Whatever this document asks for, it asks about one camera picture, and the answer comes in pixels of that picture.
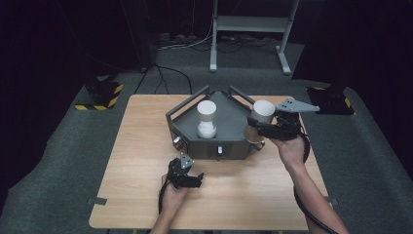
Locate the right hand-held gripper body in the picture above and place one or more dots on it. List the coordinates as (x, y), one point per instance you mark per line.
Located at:
(289, 123)

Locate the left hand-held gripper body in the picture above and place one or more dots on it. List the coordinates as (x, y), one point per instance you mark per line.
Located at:
(178, 172)

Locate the dark grey corner rack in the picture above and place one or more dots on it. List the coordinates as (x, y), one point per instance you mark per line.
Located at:
(229, 125)

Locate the white waisted jar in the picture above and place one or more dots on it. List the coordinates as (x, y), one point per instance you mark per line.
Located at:
(206, 118)

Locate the person's left hand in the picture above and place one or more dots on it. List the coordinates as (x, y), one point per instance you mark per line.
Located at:
(173, 198)

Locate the person's right hand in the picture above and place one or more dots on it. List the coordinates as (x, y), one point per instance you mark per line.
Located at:
(290, 151)

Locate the black base with hazard stripes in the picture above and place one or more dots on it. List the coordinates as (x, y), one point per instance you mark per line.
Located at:
(102, 94)
(329, 100)

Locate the grey tape piece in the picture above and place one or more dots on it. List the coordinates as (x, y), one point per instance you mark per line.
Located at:
(332, 201)
(96, 201)

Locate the grey metal stand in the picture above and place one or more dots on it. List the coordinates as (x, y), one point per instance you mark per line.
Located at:
(251, 24)

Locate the black power strip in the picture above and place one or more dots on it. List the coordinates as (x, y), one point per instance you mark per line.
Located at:
(177, 39)

